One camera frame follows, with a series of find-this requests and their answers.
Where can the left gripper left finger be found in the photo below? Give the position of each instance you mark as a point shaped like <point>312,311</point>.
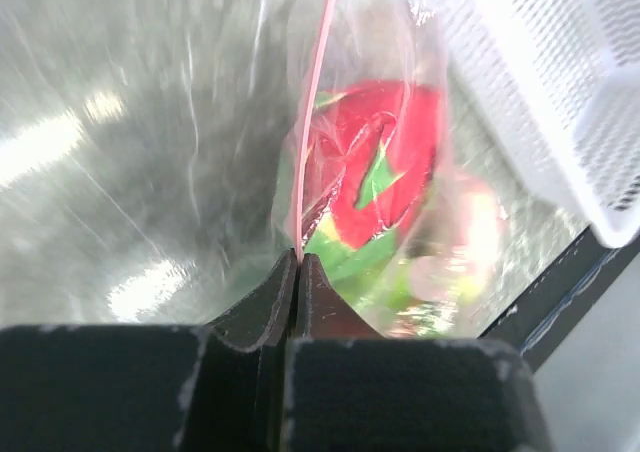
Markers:
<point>247,346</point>

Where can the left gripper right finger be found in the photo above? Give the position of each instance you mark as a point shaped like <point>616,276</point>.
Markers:
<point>335,379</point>

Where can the clear zip top bag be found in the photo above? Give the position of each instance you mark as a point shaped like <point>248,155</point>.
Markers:
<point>332,45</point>

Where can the white rectangular perforated basket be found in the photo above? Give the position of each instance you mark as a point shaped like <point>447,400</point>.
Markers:
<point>558,83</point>

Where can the green fake leafy vegetable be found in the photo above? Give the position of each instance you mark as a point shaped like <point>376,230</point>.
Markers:
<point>361,218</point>

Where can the red fake dragon fruit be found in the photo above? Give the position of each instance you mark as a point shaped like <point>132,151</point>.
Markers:
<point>400,117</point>

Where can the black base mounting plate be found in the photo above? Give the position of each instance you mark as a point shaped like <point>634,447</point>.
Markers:
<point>543,315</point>

